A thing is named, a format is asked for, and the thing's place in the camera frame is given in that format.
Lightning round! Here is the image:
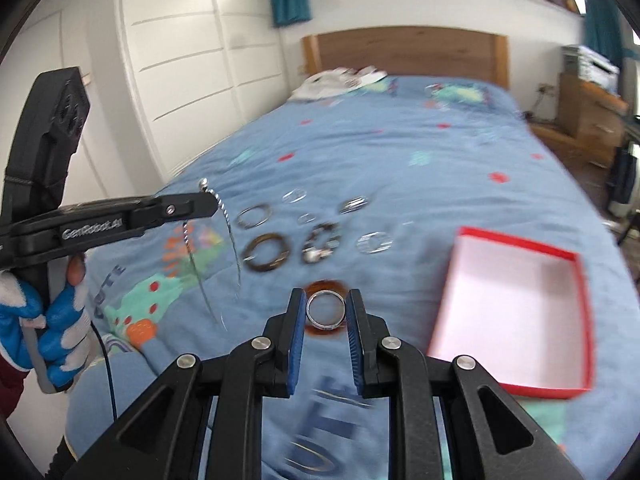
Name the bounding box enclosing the thin silver bangle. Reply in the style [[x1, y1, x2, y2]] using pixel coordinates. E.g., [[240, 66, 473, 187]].
[[235, 204, 272, 230]]

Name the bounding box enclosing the wooden headboard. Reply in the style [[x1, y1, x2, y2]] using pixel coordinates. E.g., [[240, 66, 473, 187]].
[[300, 26, 510, 90]]

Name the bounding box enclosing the twisted silver hoop earring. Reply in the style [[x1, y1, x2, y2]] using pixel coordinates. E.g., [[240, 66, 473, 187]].
[[282, 188, 307, 204], [356, 231, 393, 255]]

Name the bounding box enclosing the left blue white gloved hand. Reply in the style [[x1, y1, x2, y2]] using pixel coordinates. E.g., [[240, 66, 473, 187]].
[[1, 254, 91, 393]]

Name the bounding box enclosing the wooden drawer chest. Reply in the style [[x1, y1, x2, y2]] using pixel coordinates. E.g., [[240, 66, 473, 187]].
[[528, 73, 629, 168]]

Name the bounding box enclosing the white clothing on bed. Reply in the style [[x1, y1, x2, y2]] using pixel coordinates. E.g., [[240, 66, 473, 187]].
[[288, 66, 387, 102]]

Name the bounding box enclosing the white wardrobe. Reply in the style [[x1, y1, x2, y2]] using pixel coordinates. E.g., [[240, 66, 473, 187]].
[[1, 0, 288, 203]]

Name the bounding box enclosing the blue patterned bedspread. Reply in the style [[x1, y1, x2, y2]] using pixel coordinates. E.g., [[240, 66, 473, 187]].
[[64, 77, 639, 479]]

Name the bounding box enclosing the amber resin bangle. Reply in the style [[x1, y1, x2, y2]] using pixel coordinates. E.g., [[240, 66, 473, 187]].
[[304, 280, 348, 337]]

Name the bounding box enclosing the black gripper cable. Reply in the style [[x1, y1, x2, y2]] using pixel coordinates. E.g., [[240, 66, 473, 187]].
[[89, 320, 120, 424]]

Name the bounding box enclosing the white printer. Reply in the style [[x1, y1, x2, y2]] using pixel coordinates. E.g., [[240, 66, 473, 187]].
[[562, 46, 620, 94]]

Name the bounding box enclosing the black beaded bracelet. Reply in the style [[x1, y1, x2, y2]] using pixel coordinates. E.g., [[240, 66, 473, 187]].
[[300, 222, 343, 265]]

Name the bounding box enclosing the silver chain necklace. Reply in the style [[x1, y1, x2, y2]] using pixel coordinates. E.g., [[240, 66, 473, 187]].
[[180, 176, 243, 332]]

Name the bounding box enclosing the red white jewelry box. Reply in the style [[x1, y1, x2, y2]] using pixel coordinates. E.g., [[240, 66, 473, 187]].
[[427, 226, 596, 399]]

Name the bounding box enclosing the silver wrist watch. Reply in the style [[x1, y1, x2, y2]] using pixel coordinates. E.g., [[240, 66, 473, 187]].
[[337, 195, 371, 214]]

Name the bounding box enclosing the dark brown tortoise bangle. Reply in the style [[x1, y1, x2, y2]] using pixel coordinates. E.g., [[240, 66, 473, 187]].
[[242, 233, 291, 273]]

